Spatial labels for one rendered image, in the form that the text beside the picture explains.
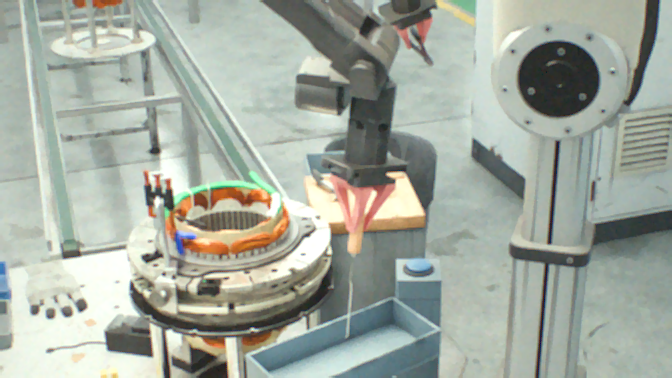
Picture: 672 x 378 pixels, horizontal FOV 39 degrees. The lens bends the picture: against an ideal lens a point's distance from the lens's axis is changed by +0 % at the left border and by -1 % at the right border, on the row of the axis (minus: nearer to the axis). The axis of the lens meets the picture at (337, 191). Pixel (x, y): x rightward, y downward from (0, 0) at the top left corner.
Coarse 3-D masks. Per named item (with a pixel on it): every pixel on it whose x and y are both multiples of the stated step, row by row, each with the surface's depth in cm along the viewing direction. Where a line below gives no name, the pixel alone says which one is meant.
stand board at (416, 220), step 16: (320, 192) 173; (400, 192) 172; (320, 208) 167; (336, 208) 167; (352, 208) 167; (368, 208) 166; (384, 208) 166; (400, 208) 166; (416, 208) 166; (336, 224) 162; (384, 224) 163; (400, 224) 164; (416, 224) 164
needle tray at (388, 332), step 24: (360, 312) 136; (384, 312) 139; (408, 312) 136; (312, 336) 132; (336, 336) 135; (360, 336) 137; (384, 336) 137; (408, 336) 137; (432, 336) 131; (264, 360) 129; (288, 360) 131; (312, 360) 132; (336, 360) 132; (360, 360) 132; (384, 360) 127; (408, 360) 130
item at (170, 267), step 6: (162, 204) 136; (162, 210) 136; (162, 216) 137; (162, 222) 137; (162, 228) 137; (162, 234) 138; (162, 240) 138; (168, 252) 140; (168, 258) 140; (168, 264) 140; (174, 264) 141; (168, 270) 140; (174, 270) 140
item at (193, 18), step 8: (0, 0) 375; (192, 0) 399; (0, 8) 376; (192, 8) 401; (0, 16) 378; (192, 16) 402; (200, 16) 403; (0, 24) 380; (0, 32) 380; (0, 40) 381; (8, 40) 383
